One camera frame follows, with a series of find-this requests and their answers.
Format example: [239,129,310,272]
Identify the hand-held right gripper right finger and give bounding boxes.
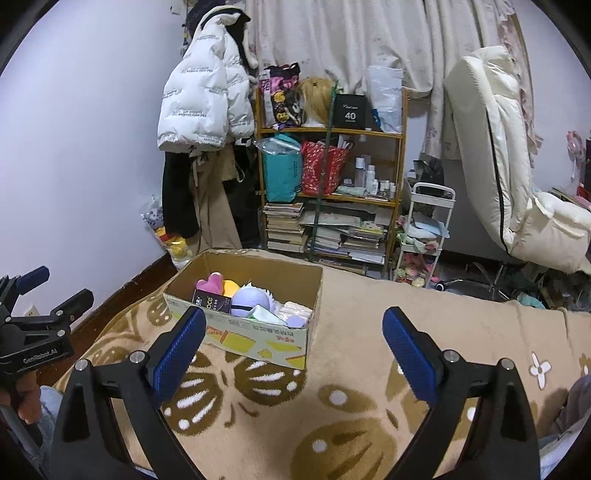
[382,306,541,480]

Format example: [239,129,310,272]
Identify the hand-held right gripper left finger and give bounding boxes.
[48,306,207,480]

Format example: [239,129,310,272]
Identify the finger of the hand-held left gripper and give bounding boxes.
[11,288,94,331]
[0,265,51,310]

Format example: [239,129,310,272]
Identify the small black glossy box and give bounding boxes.
[191,290,233,315]

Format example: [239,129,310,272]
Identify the pink plush toy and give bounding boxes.
[196,272,225,294]

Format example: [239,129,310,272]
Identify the printed cardboard box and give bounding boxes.
[163,249,324,370]

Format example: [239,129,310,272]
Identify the white-haired plush doll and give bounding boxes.
[229,281,282,319]

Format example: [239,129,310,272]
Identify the green tissue pack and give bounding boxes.
[252,307,287,324]

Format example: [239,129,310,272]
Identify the grey-purple pouch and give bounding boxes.
[281,307,315,329]

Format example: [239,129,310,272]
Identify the person's left hand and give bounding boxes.
[7,374,40,423]

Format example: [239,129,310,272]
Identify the person's left leg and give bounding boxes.
[34,385,68,478]

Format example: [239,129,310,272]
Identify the person's leg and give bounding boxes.
[34,385,68,478]
[538,369,591,467]

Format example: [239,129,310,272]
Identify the pink plush toys in cart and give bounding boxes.
[397,251,439,287]

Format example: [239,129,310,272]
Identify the beige patterned blanket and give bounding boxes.
[48,249,591,480]

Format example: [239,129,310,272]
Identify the plastic bag of plush toys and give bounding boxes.
[141,196,192,271]

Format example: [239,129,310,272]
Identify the light blue cloth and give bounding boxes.
[402,217,448,241]

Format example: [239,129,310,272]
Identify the black hanging coat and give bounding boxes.
[161,150,201,238]

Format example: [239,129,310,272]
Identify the beige hanging coat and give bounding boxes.
[189,148,243,252]

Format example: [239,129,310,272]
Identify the dark cloth pile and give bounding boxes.
[503,263,591,315]

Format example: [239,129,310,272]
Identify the stack of books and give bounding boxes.
[262,200,389,268]

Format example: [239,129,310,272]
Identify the white trolley cart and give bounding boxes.
[392,181,457,287]

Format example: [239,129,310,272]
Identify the person's right leg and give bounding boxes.
[538,369,591,467]

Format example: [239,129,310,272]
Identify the group of cosmetic bottles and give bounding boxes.
[355,154,398,197]

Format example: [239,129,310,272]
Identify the dark green bag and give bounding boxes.
[409,159,444,185]

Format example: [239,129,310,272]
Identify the green pole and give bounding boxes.
[308,79,340,259]

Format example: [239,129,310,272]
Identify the red patterned bag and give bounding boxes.
[301,141,352,197]

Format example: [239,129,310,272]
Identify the teal bag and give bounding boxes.
[261,134,303,204]

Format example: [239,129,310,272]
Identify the cream padded chair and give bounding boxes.
[438,45,591,303]

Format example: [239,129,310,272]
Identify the yellow wooden shelf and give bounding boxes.
[254,88,409,278]

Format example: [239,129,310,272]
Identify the white puffer jacket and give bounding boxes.
[157,11,256,151]

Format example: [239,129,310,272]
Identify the black square box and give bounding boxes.
[333,93,374,130]

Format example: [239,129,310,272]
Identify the clear plastic bag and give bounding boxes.
[367,65,404,134]

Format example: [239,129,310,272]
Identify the blond wig on stand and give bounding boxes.
[298,78,335,127]

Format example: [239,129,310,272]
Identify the black and pink printed bag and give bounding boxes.
[259,64,305,130]

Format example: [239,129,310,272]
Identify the cream floral curtain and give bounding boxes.
[245,0,543,160]

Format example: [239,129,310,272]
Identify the dark wooden bed frame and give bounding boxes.
[51,251,185,370]

